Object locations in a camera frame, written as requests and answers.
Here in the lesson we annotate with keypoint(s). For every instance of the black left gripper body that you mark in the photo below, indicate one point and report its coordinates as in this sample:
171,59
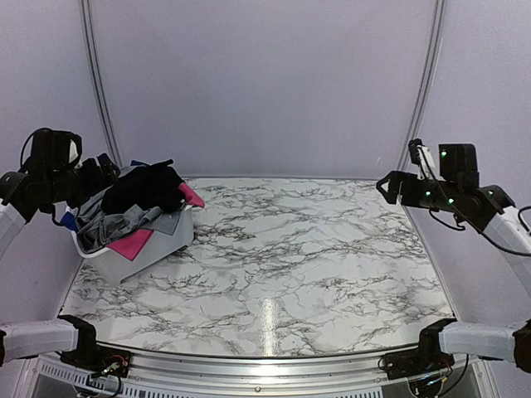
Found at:
87,186

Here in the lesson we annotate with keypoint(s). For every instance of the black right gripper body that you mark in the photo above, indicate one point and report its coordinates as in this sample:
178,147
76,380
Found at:
416,197

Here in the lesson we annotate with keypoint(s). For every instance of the right aluminium corner post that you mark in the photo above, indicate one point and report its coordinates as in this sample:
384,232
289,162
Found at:
428,73

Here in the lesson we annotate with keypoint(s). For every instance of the blue garment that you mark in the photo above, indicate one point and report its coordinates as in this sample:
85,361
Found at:
69,218

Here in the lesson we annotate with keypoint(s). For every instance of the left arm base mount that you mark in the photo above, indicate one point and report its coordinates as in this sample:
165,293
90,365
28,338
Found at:
100,361

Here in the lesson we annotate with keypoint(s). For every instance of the black t-shirt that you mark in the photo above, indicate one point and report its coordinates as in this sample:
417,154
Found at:
155,185

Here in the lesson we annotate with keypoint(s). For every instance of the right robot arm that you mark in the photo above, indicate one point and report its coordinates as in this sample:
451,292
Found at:
452,184

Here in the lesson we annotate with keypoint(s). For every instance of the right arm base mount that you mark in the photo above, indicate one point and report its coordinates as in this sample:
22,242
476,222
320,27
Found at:
414,362

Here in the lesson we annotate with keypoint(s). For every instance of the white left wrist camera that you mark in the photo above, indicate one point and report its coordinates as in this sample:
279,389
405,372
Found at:
75,152

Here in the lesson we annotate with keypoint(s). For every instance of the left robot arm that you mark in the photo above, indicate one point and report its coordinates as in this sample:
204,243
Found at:
52,170

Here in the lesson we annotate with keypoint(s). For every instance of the white plastic laundry basket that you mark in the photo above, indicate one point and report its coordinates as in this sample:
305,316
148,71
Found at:
114,268

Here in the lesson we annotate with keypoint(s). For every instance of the aluminium corner post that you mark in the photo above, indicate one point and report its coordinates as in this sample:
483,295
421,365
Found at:
428,73
96,78

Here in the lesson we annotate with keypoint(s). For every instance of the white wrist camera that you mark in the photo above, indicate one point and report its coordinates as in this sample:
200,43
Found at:
421,157
75,152

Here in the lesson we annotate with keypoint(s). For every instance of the left aluminium corner post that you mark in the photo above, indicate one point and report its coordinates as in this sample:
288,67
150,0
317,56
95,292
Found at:
96,78

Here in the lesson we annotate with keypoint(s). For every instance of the pink garment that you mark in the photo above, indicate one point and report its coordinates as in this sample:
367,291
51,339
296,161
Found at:
131,245

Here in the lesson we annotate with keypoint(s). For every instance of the grey garment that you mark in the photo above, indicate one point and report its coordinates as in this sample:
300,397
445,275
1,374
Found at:
97,229

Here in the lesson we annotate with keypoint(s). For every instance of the aluminium front frame rail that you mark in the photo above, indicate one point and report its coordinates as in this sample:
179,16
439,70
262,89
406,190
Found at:
161,374

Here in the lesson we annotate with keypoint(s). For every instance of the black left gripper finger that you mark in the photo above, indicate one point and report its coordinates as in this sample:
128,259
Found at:
105,161
110,175

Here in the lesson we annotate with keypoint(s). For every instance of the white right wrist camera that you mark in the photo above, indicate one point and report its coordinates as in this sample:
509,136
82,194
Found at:
421,157

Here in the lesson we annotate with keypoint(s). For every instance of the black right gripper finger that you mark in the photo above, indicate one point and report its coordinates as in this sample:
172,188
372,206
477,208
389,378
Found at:
389,191
392,179

